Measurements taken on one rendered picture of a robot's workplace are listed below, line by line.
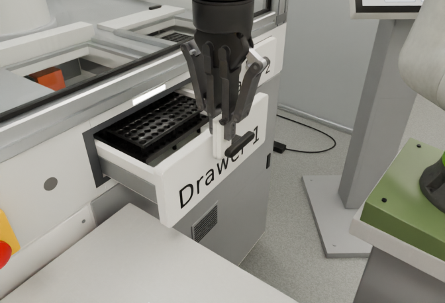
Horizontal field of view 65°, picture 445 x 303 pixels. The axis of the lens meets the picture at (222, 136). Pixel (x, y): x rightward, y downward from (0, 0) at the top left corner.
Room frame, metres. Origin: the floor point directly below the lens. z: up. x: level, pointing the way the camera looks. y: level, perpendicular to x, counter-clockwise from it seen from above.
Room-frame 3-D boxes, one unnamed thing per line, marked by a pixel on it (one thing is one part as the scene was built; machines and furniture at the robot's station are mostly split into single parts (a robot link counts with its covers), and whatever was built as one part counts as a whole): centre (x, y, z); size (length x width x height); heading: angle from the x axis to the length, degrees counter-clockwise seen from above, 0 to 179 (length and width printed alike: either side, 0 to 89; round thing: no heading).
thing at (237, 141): (0.47, -0.02, 0.91); 0.07 x 0.04 x 0.01; 145
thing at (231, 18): (0.44, 0.00, 1.09); 0.08 x 0.07 x 0.09; 55
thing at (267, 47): (0.82, -0.06, 0.87); 0.29 x 0.02 x 0.11; 145
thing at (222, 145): (0.44, 0.00, 0.93); 0.03 x 0.01 x 0.07; 145
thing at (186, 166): (0.48, 0.00, 0.87); 0.29 x 0.02 x 0.11; 145
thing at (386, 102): (1.19, -0.65, 0.51); 0.50 x 0.45 x 1.02; 1
